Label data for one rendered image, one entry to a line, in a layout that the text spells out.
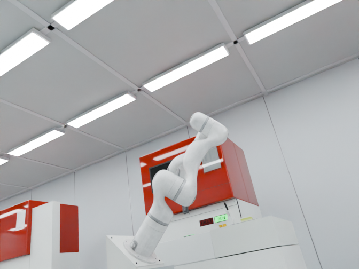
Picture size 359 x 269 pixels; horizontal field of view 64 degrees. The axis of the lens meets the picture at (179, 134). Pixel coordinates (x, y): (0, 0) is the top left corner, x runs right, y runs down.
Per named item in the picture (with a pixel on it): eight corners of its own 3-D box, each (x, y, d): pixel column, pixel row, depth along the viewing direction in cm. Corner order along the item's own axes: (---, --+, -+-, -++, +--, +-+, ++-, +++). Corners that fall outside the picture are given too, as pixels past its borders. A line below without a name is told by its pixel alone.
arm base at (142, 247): (135, 262, 132) (155, 227, 132) (116, 238, 146) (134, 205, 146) (163, 264, 145) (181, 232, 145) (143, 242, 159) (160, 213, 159)
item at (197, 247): (142, 272, 183) (139, 248, 189) (221, 256, 162) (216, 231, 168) (133, 274, 176) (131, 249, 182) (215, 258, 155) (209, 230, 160)
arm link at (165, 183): (167, 228, 139) (192, 185, 140) (134, 208, 141) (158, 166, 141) (169, 222, 151) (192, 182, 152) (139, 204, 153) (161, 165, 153)
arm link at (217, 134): (160, 195, 150) (187, 211, 149) (162, 191, 139) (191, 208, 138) (203, 120, 168) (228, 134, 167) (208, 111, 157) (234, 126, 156)
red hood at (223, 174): (186, 224, 311) (177, 172, 337) (259, 206, 280) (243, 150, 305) (145, 221, 249) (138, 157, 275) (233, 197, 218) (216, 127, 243)
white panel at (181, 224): (156, 271, 239) (150, 221, 256) (250, 253, 208) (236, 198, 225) (154, 271, 237) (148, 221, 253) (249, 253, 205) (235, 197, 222)
